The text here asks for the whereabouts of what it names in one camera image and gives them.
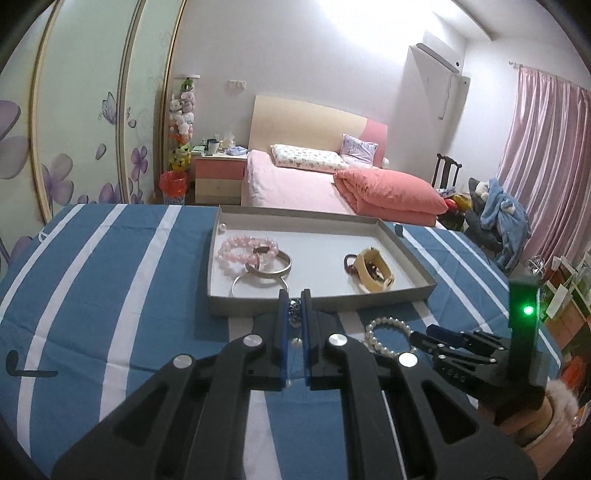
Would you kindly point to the column of plush toys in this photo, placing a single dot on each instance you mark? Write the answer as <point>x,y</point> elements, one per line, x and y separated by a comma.
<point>182,120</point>

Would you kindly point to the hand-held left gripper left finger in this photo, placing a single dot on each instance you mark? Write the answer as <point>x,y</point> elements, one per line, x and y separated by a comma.
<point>282,341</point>

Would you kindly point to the flower print sliding wardrobe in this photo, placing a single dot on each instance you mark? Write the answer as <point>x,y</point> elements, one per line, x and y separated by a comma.
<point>92,106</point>

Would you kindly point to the light blue cloth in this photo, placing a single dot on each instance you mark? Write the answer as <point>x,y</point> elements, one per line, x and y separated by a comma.
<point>237,150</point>

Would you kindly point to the dark grey seat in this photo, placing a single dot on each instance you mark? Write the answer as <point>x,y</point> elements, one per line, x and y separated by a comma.
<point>480,230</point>

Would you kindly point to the white printed pillow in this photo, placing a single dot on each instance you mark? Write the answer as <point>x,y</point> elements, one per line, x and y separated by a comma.
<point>307,158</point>

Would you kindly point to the red waste bin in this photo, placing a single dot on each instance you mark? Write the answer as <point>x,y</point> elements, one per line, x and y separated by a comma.
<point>174,187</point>

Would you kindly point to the blue plush garment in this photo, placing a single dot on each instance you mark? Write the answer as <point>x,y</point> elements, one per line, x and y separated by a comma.
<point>505,217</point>

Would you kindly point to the curtain rod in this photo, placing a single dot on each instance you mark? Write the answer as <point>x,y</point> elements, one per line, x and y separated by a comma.
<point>549,74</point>

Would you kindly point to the folded pink quilt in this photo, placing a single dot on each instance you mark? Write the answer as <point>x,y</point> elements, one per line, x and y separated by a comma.
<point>392,194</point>

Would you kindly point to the bed with pink sheet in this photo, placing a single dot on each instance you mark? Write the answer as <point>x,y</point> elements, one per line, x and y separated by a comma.
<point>286,189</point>

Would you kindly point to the person's right forearm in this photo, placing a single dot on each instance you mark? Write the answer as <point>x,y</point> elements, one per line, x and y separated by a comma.
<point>556,406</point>

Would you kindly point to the yellow watch band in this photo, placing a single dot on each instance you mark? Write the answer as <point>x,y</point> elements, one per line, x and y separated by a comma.
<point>369,281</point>

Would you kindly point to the pile of colourful toys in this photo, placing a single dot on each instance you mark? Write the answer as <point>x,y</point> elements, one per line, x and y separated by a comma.
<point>457,201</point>

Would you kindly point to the white air conditioner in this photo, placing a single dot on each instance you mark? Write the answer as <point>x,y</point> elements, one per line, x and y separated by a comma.
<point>436,57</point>

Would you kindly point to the white paper bag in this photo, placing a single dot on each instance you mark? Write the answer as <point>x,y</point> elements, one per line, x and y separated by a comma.
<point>561,288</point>

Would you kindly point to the pink curtain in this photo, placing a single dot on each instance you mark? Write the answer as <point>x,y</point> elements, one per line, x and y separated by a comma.
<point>549,161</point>

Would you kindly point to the beige pink headboard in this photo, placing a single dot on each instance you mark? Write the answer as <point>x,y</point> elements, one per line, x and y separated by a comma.
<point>300,122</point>

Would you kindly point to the beaded pearl earring cluster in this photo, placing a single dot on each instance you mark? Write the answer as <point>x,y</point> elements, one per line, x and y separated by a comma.
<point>294,308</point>

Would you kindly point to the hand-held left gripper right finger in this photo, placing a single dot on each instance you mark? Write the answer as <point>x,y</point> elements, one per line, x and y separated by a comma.
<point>306,341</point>

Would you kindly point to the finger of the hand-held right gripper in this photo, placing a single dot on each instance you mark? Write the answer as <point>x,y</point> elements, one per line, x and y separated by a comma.
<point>434,344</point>
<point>438,331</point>

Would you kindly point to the silver bangle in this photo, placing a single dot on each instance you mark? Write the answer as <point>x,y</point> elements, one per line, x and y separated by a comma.
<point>238,281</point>

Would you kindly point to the grey cardboard tray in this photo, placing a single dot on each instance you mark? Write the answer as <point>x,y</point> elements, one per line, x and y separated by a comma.
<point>323,235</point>

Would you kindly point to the blue white striped tablecloth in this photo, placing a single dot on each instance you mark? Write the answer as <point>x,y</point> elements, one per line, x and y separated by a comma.
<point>129,286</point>

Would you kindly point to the pink wooden nightstand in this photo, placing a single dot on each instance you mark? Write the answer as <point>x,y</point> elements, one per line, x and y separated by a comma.
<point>219,177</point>

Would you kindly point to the dark wooden chair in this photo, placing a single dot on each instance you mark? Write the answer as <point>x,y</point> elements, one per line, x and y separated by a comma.
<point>445,168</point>

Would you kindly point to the purple patterned pillow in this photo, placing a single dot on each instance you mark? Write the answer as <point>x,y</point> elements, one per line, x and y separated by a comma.
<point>360,148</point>

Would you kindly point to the grey plush toy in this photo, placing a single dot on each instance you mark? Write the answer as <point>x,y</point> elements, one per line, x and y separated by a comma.
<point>478,188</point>

